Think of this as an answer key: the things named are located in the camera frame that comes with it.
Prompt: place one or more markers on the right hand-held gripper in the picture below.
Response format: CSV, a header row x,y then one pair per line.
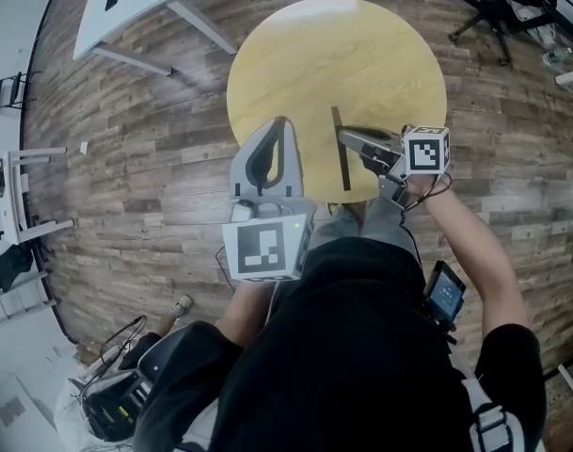
x,y
427,153

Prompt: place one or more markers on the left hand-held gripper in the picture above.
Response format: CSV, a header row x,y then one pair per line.
x,y
262,247

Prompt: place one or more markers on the dark framed picture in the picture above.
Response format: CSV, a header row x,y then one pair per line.
x,y
345,177

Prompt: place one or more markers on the person's left forearm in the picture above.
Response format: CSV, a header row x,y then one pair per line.
x,y
246,309

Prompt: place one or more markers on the person's right forearm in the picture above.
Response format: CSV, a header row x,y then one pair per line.
x,y
474,252

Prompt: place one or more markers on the person's grey trousers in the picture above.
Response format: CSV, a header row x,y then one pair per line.
x,y
380,224

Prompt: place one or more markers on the black waist-worn screen device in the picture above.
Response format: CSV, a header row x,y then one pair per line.
x,y
446,295

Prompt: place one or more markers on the white paper scrap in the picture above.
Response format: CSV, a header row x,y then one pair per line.
x,y
84,147

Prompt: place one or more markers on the person's black shirt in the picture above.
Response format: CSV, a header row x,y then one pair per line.
x,y
352,356

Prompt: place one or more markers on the clear water bottle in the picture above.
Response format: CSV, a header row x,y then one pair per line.
x,y
556,57

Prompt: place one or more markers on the black cloth bag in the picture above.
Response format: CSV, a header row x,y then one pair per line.
x,y
11,266

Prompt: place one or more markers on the black folding chair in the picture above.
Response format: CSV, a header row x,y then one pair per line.
x,y
4,93

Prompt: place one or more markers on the grey step ladder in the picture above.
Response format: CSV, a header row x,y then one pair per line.
x,y
18,301

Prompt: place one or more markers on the black equipment box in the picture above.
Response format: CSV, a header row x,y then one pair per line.
x,y
112,408

